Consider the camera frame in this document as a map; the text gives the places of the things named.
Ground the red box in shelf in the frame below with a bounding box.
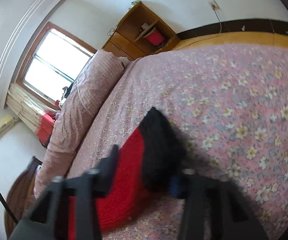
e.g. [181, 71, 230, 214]
[144, 28, 164, 46]

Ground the cream and red curtain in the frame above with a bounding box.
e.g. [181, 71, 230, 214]
[6, 83, 55, 148]

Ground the wooden framed window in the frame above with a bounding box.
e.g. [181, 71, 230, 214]
[15, 22, 97, 109]

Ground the red knit cardigan sweater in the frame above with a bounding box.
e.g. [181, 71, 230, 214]
[68, 107, 186, 239]

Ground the dark wooden headboard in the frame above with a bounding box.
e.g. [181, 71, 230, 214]
[4, 155, 44, 238]

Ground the cream wall air conditioner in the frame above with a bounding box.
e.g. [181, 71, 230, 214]
[0, 115, 16, 137]

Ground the pink floral duvet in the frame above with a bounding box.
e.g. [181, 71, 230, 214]
[34, 49, 130, 198]

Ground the wall power socket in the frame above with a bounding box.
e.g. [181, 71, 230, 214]
[209, 0, 220, 11]

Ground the wooden bedside shelf cabinet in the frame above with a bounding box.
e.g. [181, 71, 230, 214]
[103, 1, 180, 60]

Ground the pink floral bed sheet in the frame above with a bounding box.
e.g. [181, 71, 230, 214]
[68, 44, 288, 239]

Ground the clothes pile on windowsill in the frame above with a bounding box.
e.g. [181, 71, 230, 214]
[59, 83, 73, 106]

